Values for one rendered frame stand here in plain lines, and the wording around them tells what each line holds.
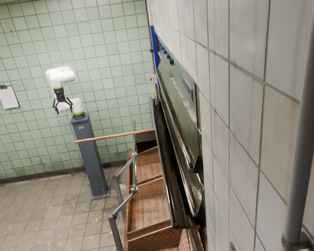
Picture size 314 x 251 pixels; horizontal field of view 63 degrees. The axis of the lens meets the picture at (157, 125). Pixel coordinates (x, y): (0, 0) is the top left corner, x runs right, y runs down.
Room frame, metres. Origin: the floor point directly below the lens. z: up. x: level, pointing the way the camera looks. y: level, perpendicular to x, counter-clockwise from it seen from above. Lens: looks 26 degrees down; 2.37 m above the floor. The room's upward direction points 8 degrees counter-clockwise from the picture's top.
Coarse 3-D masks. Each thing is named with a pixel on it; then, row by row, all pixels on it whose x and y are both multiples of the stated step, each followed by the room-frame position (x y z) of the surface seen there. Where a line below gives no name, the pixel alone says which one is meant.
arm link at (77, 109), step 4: (72, 100) 2.89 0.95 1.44; (76, 100) 2.89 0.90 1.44; (80, 100) 2.93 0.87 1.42; (76, 104) 2.87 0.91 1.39; (80, 104) 2.91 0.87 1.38; (72, 108) 2.86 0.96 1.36; (76, 108) 2.87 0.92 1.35; (80, 108) 2.89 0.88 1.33; (76, 112) 2.87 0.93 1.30; (80, 112) 2.88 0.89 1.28
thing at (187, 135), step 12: (156, 72) 2.52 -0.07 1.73; (168, 84) 1.85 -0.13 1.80; (168, 96) 1.74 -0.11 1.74; (168, 108) 1.54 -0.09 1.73; (180, 108) 1.33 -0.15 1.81; (180, 120) 1.27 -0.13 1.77; (180, 132) 1.20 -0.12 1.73; (192, 132) 1.02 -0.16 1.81; (180, 144) 1.07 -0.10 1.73; (192, 144) 0.97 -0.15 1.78; (192, 156) 0.93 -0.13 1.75; (192, 168) 0.87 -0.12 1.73
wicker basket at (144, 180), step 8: (144, 152) 2.60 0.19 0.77; (152, 152) 2.61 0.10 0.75; (144, 160) 2.60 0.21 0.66; (152, 160) 2.61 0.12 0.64; (144, 168) 2.54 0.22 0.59; (152, 168) 2.51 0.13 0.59; (160, 168) 2.49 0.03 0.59; (144, 176) 2.38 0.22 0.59; (152, 176) 2.36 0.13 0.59; (160, 176) 2.07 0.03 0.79; (128, 184) 2.09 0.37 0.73; (152, 184) 2.07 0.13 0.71
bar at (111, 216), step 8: (136, 152) 1.97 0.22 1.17; (136, 160) 1.86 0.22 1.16; (136, 168) 1.73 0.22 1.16; (120, 176) 1.95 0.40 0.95; (136, 176) 1.62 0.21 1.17; (136, 184) 1.52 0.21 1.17; (120, 192) 1.93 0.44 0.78; (136, 192) 1.46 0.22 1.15; (120, 200) 1.93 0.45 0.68; (128, 200) 1.46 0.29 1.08; (120, 208) 1.46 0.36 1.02; (112, 216) 1.46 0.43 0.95; (112, 224) 1.45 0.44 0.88; (112, 232) 1.45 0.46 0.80; (120, 240) 1.48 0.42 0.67; (120, 248) 1.45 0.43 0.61
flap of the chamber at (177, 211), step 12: (168, 132) 1.83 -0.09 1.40; (168, 144) 1.63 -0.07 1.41; (168, 156) 1.47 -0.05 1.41; (168, 168) 1.33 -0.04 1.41; (168, 180) 1.21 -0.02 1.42; (180, 180) 1.21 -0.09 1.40; (180, 192) 1.10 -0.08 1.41; (168, 204) 1.01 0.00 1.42; (180, 204) 1.01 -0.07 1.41; (180, 216) 0.92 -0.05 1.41; (180, 228) 0.87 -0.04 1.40; (192, 228) 0.87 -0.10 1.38
